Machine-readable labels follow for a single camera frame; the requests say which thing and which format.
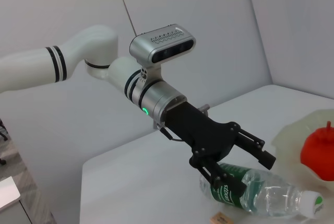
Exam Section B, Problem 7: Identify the black chair base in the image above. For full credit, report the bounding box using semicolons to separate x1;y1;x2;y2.
0;118;8;166

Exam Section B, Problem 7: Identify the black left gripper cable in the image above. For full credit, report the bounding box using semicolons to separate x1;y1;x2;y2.
158;126;184;143

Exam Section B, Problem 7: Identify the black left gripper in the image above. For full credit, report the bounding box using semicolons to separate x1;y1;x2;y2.
166;102;277;198

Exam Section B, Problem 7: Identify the white side table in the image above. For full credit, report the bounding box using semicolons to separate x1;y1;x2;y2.
0;176;57;224

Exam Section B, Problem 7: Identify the clear plastic water bottle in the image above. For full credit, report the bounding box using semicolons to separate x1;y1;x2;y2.
199;162;324;219

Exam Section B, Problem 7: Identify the green glass fruit plate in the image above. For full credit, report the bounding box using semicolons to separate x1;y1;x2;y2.
271;108;334;191

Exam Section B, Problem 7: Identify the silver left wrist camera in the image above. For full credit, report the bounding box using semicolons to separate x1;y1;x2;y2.
129;23;197;84

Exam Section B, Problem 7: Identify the small beige eraser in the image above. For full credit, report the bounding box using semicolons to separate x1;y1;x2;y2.
210;212;232;224

